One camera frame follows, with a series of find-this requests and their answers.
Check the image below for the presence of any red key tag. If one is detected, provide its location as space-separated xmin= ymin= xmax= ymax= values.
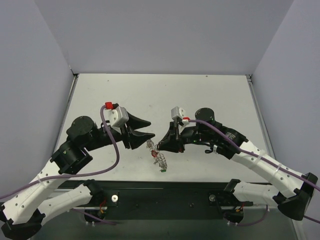
xmin=151 ymin=150 xmax=158 ymax=158

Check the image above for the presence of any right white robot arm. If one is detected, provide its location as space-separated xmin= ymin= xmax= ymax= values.
xmin=157 ymin=107 xmax=320 ymax=221

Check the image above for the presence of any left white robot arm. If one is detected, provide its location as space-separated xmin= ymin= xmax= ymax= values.
xmin=0 ymin=106 xmax=155 ymax=240

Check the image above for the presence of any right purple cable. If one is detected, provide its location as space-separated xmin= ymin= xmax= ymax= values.
xmin=187 ymin=119 xmax=320 ymax=225

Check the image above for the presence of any purple cable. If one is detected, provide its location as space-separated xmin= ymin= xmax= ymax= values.
xmin=187 ymin=119 xmax=320 ymax=225
xmin=0 ymin=104 xmax=120 ymax=201

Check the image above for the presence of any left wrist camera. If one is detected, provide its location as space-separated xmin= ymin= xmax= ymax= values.
xmin=105 ymin=102 xmax=129 ymax=130

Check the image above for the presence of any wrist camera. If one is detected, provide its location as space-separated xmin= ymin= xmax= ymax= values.
xmin=105 ymin=102 xmax=129 ymax=130
xmin=170 ymin=106 xmax=189 ymax=127

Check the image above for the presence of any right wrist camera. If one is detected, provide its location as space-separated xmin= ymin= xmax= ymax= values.
xmin=170 ymin=106 xmax=189 ymax=127

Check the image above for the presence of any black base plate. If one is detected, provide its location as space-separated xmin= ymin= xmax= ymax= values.
xmin=72 ymin=179 xmax=261 ymax=227

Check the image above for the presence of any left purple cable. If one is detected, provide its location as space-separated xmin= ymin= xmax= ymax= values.
xmin=0 ymin=104 xmax=120 ymax=201

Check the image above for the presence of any aluminium frame rail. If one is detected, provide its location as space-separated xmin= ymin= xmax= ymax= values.
xmin=245 ymin=74 xmax=276 ymax=159

